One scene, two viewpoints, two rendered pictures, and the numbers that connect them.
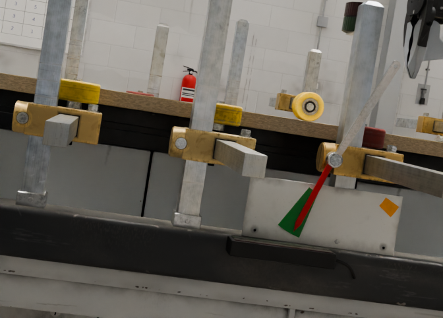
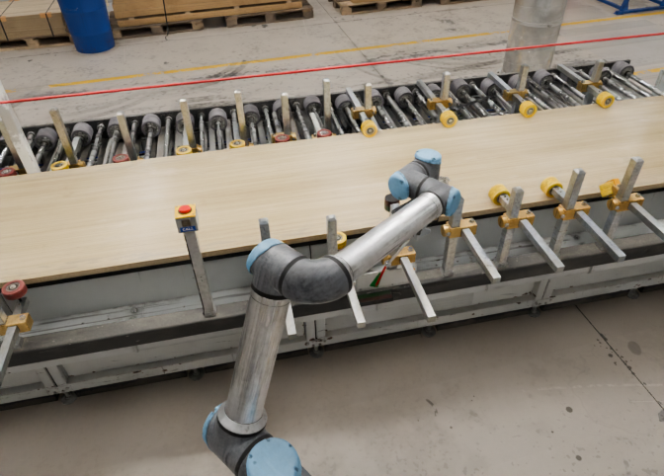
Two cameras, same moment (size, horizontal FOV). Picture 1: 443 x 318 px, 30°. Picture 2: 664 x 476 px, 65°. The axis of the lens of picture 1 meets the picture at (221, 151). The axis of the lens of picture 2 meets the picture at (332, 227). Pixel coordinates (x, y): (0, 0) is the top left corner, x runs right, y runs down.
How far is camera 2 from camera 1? 1.40 m
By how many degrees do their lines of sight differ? 36
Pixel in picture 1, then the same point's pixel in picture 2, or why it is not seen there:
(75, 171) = not seen: hidden behind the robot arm
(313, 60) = (368, 90)
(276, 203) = (367, 279)
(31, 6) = not seen: outside the picture
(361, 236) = (401, 280)
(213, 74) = (334, 249)
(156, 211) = not seen: hidden behind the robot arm
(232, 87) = (327, 115)
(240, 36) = (326, 89)
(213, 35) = (331, 238)
